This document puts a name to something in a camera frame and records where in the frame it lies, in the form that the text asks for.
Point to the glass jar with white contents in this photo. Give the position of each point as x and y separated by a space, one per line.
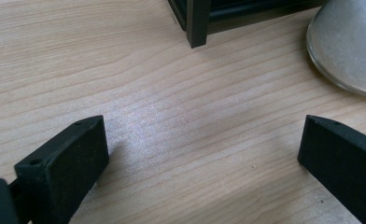
349 46

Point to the black two-tier metal rack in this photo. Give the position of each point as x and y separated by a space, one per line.
198 25

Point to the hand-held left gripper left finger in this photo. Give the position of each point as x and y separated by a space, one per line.
69 168

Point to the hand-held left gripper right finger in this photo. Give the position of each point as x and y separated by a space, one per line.
343 161

